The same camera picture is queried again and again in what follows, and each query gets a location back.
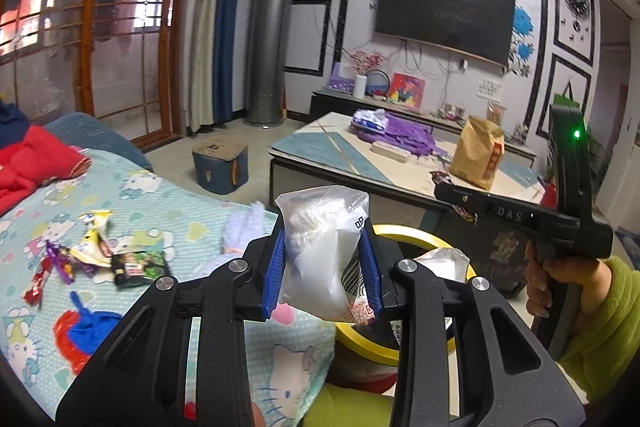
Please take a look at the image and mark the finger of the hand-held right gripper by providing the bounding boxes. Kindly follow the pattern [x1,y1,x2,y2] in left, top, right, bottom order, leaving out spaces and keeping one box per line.
[434,183,484,223]

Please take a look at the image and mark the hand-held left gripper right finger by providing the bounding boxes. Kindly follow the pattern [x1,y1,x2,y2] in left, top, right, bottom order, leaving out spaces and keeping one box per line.
[359,227,587,427]

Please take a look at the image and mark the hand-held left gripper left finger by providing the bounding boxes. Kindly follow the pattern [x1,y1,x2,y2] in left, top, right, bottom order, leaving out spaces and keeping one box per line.
[55,219,288,427]

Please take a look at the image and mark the yellow round trash bin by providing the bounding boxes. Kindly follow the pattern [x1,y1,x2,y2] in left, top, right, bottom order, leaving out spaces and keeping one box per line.
[327,223,478,395]

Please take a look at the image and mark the clear plastic bag white contents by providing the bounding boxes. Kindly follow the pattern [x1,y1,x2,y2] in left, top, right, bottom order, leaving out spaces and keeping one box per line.
[274,186,382,326]

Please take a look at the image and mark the black green snack packet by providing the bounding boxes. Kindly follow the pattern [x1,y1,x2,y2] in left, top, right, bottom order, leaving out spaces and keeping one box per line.
[110,249,170,290]

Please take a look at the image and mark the person's right forearm green sleeve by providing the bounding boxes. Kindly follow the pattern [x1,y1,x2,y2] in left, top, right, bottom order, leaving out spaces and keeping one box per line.
[554,256,640,404]

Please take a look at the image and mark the person's right hand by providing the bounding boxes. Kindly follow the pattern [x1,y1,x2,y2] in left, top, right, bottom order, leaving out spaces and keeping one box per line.
[523,239,582,323]

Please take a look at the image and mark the brown paper bag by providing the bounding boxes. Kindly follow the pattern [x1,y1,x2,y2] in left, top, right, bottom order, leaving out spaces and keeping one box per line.
[448,116,506,192]

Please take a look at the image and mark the lavender fabric bundle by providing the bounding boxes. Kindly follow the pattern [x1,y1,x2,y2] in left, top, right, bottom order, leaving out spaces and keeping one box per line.
[223,201,281,258]

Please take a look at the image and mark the crumpled clear plastic bag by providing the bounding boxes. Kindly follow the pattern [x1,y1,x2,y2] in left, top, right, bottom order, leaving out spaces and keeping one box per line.
[414,248,472,285]

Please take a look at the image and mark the purple cloth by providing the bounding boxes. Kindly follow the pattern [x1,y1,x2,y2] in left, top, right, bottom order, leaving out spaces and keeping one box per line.
[356,114,451,158]

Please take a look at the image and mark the white power strip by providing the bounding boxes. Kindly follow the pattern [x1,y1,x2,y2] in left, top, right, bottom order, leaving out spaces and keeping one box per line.
[371,141,412,162]

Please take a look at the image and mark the white paper note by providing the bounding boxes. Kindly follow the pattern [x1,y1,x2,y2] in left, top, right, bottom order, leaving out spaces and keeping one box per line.
[477,78,503,100]

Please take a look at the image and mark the blue square stool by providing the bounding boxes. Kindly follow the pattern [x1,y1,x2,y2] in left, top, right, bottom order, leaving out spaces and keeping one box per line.
[192,139,250,195]

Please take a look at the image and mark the cartoon printed blanket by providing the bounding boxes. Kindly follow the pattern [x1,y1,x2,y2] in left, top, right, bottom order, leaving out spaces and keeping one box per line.
[0,147,336,427]

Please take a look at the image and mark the blue white tissue pack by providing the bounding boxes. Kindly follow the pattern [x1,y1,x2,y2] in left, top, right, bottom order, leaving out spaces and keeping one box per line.
[351,108,388,132]

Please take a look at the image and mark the colourful small painting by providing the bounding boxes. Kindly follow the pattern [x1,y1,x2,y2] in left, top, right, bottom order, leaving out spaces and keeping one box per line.
[387,72,426,108]

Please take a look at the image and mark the marble top coffee table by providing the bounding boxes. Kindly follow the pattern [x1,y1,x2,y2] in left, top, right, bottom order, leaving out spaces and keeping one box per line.
[268,111,546,299]

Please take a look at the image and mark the round blue ornament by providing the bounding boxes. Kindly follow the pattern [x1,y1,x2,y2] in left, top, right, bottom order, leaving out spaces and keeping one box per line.
[366,69,391,100]

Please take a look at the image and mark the person's green clothing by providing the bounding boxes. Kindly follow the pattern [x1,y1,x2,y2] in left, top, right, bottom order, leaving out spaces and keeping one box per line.
[305,382,401,427]

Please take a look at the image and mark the pink dried flowers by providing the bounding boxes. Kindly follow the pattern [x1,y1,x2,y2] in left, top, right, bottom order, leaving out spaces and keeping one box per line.
[348,49,386,78]

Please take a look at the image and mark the purple gift box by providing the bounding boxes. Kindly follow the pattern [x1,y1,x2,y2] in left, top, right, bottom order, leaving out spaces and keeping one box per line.
[327,62,358,90]

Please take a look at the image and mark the yellow white snack wrapper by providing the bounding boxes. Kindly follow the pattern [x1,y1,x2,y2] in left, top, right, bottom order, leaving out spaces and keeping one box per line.
[69,209,115,268]

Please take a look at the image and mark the red blue knitted item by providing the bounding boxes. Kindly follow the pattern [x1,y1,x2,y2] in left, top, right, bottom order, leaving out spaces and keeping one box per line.
[69,291,122,358]

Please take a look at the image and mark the purple candy wrapper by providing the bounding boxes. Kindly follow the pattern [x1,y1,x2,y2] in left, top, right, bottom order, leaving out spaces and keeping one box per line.
[46,242,76,283]

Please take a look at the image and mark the grey tower air conditioner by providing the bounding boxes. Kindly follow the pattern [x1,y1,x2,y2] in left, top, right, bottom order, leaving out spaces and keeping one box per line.
[244,0,296,128]

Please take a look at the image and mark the wooden framed glass door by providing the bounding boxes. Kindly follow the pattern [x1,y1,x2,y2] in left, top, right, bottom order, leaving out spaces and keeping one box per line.
[0,0,198,150]

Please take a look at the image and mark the red candy wrapper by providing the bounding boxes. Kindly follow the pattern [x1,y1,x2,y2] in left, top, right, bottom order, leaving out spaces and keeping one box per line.
[24,257,56,308]

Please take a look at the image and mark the white curtain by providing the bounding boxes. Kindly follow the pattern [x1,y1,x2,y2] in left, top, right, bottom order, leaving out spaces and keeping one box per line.
[187,0,236,132]

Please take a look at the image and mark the red padded garment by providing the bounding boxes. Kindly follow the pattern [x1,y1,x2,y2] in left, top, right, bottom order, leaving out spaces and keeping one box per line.
[0,124,93,215]

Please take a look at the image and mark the blue curtain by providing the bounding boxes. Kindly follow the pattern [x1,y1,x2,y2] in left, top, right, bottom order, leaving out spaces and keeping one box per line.
[212,0,256,122]

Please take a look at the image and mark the dark blue garment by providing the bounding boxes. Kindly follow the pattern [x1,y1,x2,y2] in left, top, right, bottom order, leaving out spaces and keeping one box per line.
[0,99,31,138]

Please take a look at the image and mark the black wall television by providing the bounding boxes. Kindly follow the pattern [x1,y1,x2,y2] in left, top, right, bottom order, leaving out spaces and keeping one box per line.
[375,0,517,68]

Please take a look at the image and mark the blue corduroy sofa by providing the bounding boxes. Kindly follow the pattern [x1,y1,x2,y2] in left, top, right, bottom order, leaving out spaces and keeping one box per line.
[45,112,153,172]

